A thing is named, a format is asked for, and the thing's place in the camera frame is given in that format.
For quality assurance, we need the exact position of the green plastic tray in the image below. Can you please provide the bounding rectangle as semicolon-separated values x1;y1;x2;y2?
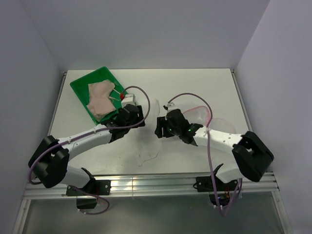
70;67;127;125

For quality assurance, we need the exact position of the beige pink bra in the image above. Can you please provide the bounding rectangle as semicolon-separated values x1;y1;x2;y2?
87;79;120;122

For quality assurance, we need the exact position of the aluminium front rail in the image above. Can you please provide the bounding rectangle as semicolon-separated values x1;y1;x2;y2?
22;172;279;200

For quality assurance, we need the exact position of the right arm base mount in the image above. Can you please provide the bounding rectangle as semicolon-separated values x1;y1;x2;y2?
193;176;238;206

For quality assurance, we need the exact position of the white mesh laundry bag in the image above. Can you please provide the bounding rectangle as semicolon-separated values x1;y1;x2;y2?
136;97;237;166

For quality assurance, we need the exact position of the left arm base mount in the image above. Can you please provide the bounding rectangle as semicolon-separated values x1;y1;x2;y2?
66;179;111;213

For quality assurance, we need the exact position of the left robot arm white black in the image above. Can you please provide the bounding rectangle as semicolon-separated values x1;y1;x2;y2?
28;104;145;195

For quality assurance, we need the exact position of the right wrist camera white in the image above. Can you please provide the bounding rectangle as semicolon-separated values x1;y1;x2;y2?
163;102;176;112

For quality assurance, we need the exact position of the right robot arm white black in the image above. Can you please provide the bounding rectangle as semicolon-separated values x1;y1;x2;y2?
155;109;274;190

